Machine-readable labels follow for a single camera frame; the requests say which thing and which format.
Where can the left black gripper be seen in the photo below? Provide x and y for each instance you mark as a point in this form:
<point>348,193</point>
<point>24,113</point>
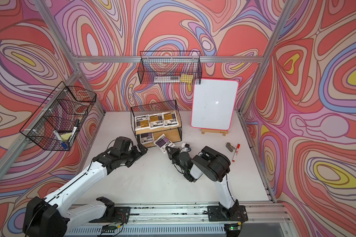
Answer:
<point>137,153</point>

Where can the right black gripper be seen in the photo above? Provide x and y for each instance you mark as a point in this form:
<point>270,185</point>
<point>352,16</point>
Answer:
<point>171,154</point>

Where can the purple coffee bag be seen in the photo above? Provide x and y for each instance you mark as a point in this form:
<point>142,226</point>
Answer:
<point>163,142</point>
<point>147,138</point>

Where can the two-tier wooden wire shelf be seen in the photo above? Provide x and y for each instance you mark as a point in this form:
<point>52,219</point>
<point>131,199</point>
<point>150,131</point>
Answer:
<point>174,134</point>

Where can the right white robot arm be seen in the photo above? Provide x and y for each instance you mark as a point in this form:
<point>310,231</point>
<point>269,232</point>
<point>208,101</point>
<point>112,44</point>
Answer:
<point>216,167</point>

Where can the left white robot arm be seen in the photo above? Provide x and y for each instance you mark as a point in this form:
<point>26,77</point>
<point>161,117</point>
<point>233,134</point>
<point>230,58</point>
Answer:
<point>52,216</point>

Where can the small wooden easel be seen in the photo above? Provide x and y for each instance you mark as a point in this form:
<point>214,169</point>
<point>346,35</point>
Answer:
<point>223,132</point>

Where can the grey whiteboard eraser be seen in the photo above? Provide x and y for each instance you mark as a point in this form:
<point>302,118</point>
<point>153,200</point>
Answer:
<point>230,147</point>

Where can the pink-framed whiteboard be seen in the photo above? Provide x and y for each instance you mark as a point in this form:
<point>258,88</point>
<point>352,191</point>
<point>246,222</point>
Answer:
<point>213,104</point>

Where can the red whiteboard marker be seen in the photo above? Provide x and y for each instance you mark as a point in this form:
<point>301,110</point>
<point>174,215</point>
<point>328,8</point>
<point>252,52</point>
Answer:
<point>236,152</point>

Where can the black marker in left basket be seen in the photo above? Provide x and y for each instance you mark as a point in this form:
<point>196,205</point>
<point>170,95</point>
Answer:
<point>74,130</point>

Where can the yellow sponge in back basket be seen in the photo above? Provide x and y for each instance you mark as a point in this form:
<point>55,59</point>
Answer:
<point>185,78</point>

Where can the yellow sponge in basket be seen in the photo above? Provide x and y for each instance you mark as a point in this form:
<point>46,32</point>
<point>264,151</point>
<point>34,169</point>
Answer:
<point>185,78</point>
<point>66,136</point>

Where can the yellow sponge in left basket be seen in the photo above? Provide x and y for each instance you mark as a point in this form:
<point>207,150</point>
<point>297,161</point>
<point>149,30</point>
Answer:
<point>66,136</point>

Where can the blue-capped marker in basket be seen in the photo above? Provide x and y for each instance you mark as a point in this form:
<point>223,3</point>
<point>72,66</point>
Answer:
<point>59,138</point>

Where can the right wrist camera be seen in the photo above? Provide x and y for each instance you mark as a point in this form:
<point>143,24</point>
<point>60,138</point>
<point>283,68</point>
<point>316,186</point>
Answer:
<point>185,148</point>

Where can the back wall wire basket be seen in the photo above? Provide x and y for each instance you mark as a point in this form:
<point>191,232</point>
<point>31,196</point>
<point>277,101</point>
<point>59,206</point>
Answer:
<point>169,63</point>

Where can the wall wire basket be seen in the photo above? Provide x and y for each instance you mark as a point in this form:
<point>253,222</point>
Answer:
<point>63,106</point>
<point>169,63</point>

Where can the left wall wire basket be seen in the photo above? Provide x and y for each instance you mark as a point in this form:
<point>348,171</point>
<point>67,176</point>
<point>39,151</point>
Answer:
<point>63,106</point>

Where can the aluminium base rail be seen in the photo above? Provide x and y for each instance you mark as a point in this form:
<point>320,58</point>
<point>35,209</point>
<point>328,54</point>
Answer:
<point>191,219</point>

